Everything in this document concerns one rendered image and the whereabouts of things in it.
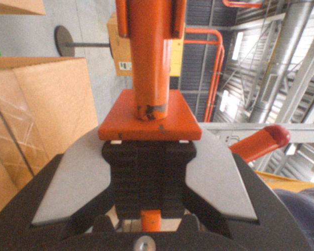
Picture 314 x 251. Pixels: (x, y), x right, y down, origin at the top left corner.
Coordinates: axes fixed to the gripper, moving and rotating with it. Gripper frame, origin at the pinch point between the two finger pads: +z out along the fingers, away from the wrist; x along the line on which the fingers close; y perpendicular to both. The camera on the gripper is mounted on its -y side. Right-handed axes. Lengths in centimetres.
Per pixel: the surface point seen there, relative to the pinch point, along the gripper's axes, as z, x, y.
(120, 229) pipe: -1.1, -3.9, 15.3
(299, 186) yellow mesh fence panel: 43, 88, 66
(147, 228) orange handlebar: -3.0, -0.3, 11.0
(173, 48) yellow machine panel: 727, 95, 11
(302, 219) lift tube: 0.6, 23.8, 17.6
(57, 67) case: 10.3, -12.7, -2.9
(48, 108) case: 6.0, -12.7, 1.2
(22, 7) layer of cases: 65, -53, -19
